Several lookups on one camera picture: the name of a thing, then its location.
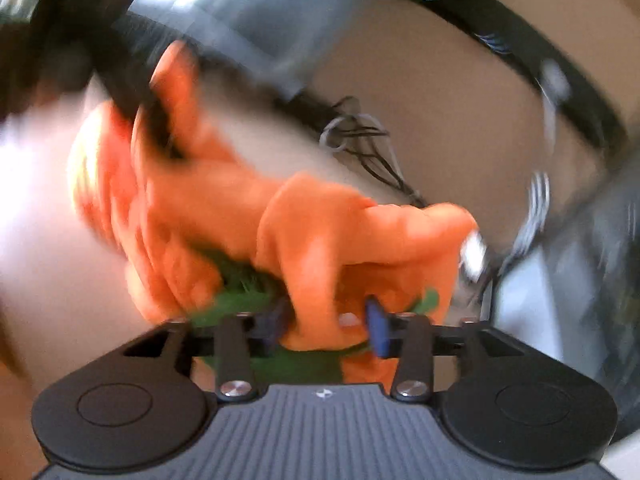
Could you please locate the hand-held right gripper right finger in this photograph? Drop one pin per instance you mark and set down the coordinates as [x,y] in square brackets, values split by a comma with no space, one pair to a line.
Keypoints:
[376,332]

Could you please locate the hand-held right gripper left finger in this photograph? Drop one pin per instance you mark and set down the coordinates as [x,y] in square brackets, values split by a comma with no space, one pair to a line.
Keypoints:
[272,327]

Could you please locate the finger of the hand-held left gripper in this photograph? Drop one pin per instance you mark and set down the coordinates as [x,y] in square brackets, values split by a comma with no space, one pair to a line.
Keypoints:
[135,70]

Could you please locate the orange garment with green lining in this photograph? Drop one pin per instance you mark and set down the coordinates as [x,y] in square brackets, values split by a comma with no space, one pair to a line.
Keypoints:
[310,225]

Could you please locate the black computer monitor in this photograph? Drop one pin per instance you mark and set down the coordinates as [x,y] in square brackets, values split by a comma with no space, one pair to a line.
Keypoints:
[250,15]

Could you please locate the computer case with glass panel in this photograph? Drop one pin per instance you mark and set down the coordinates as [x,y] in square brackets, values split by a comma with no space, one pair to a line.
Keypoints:
[575,285]

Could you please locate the black wall power rail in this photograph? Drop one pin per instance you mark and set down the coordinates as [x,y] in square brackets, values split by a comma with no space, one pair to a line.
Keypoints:
[575,50]

